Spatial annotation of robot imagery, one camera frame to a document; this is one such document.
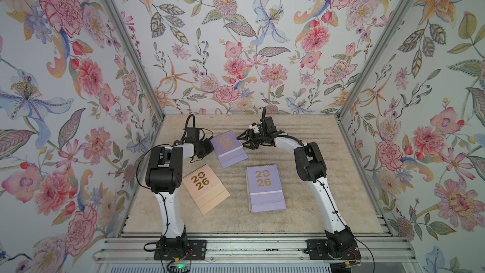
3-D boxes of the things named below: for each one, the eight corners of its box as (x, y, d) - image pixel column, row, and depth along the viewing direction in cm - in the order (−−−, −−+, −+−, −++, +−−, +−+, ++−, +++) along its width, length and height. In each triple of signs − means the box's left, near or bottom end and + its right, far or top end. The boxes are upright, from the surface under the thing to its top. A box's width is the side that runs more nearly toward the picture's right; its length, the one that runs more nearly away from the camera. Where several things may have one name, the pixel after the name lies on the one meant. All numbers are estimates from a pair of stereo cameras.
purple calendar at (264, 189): (249, 212, 85) (249, 208, 81) (245, 171, 99) (245, 166, 94) (283, 210, 86) (285, 206, 82) (275, 169, 99) (276, 164, 95)
